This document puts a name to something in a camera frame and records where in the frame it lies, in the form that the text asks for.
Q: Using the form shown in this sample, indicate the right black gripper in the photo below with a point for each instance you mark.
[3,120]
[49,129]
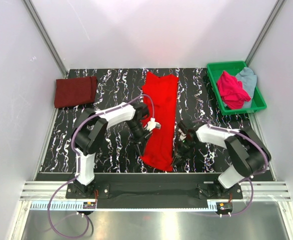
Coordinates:
[180,152]

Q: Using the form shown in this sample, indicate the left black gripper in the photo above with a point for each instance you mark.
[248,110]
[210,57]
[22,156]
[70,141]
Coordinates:
[141,141]

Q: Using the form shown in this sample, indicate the bright red t-shirt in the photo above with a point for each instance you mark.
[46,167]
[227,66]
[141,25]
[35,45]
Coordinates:
[162,106]

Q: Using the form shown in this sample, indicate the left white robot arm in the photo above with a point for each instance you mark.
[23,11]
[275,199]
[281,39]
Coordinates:
[89,134]

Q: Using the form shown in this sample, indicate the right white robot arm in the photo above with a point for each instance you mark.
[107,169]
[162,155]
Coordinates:
[248,155]

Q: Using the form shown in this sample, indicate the right orange connector block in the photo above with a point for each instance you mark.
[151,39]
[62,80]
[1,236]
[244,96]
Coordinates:
[223,206]

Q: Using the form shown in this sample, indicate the orange connector block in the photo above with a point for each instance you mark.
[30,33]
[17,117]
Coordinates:
[89,205]
[223,206]

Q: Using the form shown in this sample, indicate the folded maroon t-shirt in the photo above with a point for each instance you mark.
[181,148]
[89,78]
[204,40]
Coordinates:
[75,91]

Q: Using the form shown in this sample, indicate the pink crumpled t-shirt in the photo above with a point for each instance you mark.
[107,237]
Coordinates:
[231,91]

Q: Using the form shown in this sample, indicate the left orange connector block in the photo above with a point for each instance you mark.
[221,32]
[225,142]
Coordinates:
[89,205]

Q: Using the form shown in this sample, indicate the grey-blue crumpled t-shirt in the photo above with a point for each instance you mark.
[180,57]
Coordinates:
[249,82]

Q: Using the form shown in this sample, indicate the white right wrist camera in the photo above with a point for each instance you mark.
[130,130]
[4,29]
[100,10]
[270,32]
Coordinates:
[183,136]

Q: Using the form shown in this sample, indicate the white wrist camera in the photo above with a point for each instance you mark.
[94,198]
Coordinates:
[183,136]
[152,124]

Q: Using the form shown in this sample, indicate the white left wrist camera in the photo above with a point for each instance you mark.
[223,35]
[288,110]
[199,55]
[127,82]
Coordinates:
[152,124]

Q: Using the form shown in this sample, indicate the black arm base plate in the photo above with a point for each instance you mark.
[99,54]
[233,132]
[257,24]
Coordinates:
[145,191]

